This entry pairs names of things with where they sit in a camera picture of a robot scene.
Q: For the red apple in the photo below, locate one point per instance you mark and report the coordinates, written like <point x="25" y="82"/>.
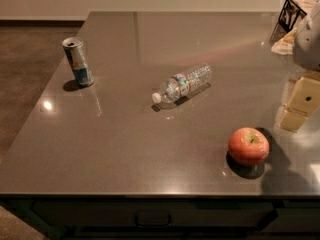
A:
<point x="248" y="147"/>

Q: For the silver blue energy drink can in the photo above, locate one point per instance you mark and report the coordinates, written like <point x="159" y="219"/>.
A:
<point x="75" y="53"/>

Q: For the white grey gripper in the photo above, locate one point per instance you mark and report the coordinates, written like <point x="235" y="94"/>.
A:
<point x="308" y="45"/>

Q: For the black wire rack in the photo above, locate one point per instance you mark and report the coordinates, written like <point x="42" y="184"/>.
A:
<point x="293" y="11"/>

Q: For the clear plastic water bottle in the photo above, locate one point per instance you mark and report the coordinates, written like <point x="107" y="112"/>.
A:
<point x="182" y="84"/>

